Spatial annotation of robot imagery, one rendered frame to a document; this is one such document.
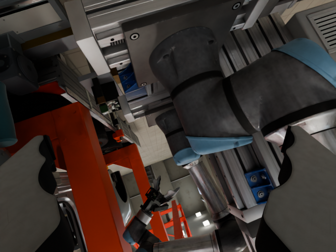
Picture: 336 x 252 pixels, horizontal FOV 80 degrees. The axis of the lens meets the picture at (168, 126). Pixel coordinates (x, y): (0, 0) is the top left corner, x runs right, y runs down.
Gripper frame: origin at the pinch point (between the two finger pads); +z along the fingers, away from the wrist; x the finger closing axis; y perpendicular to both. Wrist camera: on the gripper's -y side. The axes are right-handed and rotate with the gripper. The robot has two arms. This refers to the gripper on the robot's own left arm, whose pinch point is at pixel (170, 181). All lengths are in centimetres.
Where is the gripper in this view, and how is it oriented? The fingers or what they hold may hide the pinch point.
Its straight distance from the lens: 115.9
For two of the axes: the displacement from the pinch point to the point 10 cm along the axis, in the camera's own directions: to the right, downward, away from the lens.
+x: -7.2, -2.5, 6.5
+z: 5.7, -7.5, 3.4
